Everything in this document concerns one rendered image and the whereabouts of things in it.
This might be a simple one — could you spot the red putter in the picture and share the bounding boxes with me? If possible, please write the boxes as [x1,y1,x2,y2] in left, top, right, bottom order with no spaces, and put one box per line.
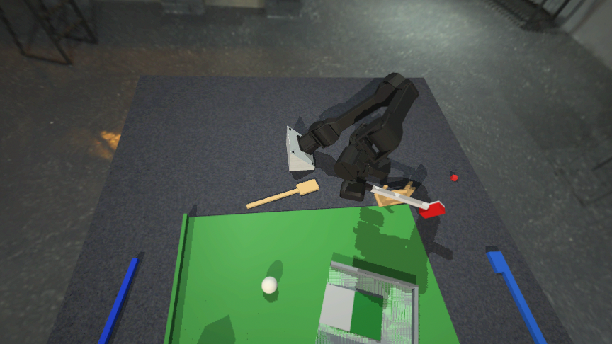
[365,183,445,219]

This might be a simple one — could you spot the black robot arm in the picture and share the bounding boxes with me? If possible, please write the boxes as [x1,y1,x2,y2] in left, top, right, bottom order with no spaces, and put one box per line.
[297,73,419,180]

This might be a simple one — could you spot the white golf ball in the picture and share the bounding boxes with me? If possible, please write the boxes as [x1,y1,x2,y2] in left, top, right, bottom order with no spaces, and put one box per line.
[262,277,278,294]

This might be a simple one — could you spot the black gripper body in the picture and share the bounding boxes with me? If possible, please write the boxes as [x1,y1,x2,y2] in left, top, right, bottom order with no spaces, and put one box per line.
[340,159,370,202]

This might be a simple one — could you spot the green flat mat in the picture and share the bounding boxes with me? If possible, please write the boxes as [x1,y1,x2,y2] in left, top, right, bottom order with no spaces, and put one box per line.
[171,204,460,344]

